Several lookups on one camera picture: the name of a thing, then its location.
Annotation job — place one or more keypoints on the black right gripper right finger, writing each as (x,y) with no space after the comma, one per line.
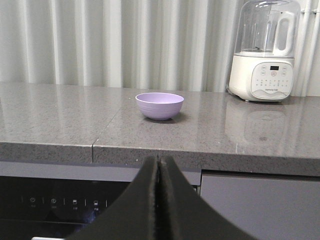
(184,215)

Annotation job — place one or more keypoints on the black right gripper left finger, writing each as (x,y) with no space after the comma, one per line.
(132,216)

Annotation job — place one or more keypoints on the purple plastic bowl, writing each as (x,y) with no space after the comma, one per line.
(159,106)

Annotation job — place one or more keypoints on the grey middle cabinet door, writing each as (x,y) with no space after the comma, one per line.
(266,208)

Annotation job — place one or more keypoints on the black disinfection cabinet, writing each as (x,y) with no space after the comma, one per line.
(40,201)

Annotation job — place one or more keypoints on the white pleated curtain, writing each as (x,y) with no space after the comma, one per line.
(143,44)

